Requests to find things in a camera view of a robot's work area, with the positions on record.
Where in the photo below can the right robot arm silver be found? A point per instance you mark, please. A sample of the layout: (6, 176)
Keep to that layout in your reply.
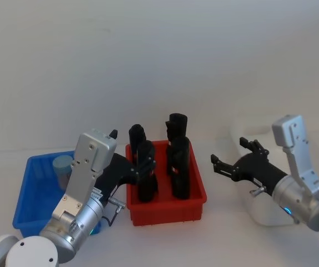
(301, 192)

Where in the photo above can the grey-blue cylinder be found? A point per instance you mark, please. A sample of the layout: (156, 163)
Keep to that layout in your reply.
(62, 169)

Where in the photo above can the blue plastic bin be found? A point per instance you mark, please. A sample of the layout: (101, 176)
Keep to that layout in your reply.
(34, 192)

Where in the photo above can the red plastic bin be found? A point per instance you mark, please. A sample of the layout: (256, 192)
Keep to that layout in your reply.
(165, 208)

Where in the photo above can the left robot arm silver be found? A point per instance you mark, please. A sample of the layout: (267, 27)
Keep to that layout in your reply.
(76, 178)

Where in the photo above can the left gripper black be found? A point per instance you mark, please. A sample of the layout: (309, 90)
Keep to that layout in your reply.
(119, 169)

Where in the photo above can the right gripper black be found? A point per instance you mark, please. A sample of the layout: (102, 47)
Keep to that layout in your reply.
(256, 167)

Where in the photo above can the black tool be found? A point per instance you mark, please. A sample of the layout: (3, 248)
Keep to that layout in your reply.
(179, 125)
(137, 139)
(148, 192)
(180, 172)

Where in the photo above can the white plastic bin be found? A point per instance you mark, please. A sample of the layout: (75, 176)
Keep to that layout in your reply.
(259, 205)

